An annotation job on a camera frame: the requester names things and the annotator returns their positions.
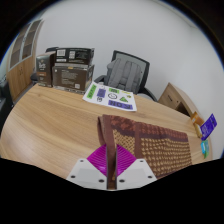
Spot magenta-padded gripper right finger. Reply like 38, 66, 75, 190
114, 146, 158, 191

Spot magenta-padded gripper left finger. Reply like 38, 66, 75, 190
65, 143, 111, 191

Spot brown patterned towel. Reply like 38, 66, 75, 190
97, 114, 194, 191

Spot blue packet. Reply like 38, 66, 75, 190
200, 140, 211, 160

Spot small orange box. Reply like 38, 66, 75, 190
194, 123, 204, 138

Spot white sticker sheet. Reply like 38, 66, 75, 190
82, 82, 138, 112

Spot wooden drawer cabinet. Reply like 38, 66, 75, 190
157, 82, 196, 118

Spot purple box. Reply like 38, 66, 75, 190
200, 113, 218, 141

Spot large dark brown box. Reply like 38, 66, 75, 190
51, 63, 96, 93

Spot grey backpack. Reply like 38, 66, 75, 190
107, 58, 144, 94

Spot tall brown coffee box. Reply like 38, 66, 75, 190
35, 51, 57, 88

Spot black floor unit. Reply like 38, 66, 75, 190
0, 79, 16, 129

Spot black mesh office chair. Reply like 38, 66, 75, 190
93, 50, 158, 102

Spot wooden glass-door cabinet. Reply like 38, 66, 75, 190
6, 18, 44, 101

